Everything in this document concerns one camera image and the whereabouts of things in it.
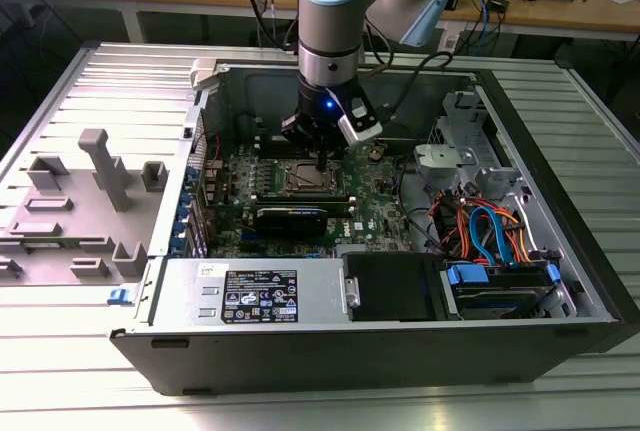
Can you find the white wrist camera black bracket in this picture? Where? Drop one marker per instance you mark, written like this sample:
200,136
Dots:
357,128

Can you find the small black device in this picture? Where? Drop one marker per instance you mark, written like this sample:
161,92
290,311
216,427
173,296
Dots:
500,5

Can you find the hard disk in blue carrier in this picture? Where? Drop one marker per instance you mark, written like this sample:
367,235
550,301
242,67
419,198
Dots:
495,296

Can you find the green motherboard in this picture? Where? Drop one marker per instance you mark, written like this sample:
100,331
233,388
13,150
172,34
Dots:
370,211

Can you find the CPU socket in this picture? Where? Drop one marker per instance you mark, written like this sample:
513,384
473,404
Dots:
320,189

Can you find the round coin battery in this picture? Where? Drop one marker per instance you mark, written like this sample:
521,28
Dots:
377,153

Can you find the blue plastic case latch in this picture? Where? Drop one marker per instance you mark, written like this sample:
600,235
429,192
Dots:
119,296

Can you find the grey plastic parts rack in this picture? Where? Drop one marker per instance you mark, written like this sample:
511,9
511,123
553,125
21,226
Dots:
90,211

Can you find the silver metal latch plate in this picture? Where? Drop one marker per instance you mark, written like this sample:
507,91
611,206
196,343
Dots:
350,291

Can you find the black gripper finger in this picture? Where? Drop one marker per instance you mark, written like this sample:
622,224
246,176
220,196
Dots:
323,161
334,158

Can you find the black graphics card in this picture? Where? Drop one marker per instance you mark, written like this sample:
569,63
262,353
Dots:
292,223

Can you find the blue expansion card retainer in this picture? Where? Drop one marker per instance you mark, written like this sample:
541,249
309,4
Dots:
182,215

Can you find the silver metal disk cage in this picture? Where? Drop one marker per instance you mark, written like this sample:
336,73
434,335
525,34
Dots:
465,156

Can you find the green RAM stick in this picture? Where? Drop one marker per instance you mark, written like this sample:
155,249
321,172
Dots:
45,245

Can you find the black open PC case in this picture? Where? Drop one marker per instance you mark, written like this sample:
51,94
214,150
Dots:
350,366

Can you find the silver power supply unit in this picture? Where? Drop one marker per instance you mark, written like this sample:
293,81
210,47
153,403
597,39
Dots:
190,291

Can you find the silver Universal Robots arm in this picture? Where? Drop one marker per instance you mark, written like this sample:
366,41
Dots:
330,26

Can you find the black drive bay cover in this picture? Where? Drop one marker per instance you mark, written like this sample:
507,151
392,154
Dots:
390,286

